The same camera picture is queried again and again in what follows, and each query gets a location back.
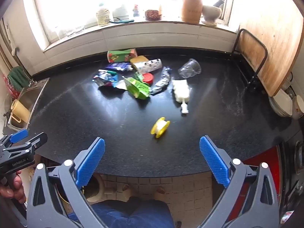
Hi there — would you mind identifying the red net bag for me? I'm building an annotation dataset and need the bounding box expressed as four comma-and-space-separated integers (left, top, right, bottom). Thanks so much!
2, 74, 19, 99

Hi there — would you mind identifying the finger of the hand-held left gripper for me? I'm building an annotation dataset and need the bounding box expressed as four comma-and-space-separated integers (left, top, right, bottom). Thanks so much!
0, 129, 29, 151
4, 132, 48, 158

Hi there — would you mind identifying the green red snack box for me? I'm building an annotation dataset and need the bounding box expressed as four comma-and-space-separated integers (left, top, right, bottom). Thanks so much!
107, 49, 138, 63

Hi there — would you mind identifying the red container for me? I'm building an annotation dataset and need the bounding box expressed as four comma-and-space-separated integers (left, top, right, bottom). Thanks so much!
242, 146, 282, 171

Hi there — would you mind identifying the black stove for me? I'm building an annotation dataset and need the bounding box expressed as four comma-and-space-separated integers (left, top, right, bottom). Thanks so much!
278, 138, 304, 219

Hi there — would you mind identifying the bamboo utensil holder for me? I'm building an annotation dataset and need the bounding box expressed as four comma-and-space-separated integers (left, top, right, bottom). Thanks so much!
182, 0, 203, 24

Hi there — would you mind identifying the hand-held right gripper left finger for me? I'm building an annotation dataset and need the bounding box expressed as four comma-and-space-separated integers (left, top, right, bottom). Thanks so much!
27, 137, 106, 228

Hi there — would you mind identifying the yellow mug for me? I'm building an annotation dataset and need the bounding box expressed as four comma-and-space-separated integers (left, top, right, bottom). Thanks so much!
11, 99, 31, 121

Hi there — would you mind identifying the beige plastic object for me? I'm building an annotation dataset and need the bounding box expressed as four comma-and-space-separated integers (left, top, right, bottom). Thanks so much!
85, 173, 117, 201

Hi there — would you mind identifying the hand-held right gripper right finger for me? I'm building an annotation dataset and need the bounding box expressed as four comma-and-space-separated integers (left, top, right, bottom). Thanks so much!
199, 135, 279, 228

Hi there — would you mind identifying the steel sink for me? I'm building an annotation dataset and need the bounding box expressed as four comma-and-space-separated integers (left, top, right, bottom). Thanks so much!
7, 77, 50, 133

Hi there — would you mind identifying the yellow sponge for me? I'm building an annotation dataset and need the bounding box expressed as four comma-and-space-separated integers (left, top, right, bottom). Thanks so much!
130, 55, 150, 70

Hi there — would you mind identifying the stack of white plates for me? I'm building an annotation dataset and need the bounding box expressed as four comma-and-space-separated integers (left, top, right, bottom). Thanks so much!
268, 89, 294, 117

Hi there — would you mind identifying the white pump bottle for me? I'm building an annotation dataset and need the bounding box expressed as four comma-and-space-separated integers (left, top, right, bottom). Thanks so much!
171, 79, 192, 116

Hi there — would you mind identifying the crumpled silver foil wrapper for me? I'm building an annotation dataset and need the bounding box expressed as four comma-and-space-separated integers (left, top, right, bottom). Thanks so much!
150, 67, 172, 94

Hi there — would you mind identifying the crumpled blue wrapper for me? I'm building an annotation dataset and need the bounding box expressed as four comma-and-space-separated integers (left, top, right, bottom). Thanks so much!
92, 73, 118, 88

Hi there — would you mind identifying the person's left hand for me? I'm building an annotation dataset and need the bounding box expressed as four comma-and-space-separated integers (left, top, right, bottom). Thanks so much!
0, 171, 27, 205

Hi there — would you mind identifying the green snack bag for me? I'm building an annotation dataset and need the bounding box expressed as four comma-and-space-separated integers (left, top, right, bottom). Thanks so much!
122, 76, 151, 99

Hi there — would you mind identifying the black metal rack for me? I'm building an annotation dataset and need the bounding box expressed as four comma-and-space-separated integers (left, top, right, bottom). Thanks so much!
231, 28, 269, 91

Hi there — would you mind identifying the silver pill blister pack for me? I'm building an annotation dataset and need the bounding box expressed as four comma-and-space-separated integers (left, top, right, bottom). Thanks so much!
135, 58, 163, 74

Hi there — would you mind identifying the green cloth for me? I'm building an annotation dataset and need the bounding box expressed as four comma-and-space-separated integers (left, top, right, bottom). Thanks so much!
7, 66, 30, 92

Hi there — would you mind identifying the person's blue jeans leg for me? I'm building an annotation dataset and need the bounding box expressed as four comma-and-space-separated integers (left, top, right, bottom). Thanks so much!
68, 198, 175, 228

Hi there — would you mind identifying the blue toothpaste tube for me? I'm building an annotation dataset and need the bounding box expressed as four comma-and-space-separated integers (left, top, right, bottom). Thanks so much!
105, 62, 133, 72

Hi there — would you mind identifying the red round lid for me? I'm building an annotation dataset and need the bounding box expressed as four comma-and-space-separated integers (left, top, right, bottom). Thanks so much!
142, 73, 154, 85

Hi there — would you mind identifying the yellow oil bottle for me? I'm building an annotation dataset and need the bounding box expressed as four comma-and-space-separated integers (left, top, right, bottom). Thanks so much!
96, 3, 112, 26

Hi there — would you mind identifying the round wooden cutting board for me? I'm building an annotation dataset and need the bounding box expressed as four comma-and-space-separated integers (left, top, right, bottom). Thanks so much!
239, 0, 304, 97

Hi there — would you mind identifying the clear plastic cup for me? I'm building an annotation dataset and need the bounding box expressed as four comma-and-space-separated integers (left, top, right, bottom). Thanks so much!
178, 58, 202, 78

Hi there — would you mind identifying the white bowl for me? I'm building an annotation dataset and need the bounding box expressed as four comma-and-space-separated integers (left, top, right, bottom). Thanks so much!
292, 95, 304, 120

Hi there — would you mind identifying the white stone mortar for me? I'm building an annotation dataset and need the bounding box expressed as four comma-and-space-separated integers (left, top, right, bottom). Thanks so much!
202, 4, 222, 26

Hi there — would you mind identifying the yellow tape spool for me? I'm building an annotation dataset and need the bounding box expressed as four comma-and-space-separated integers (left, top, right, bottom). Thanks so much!
151, 117, 171, 139

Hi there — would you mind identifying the white paper scrap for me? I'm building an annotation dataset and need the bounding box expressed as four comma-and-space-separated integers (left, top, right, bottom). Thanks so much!
113, 79, 129, 91

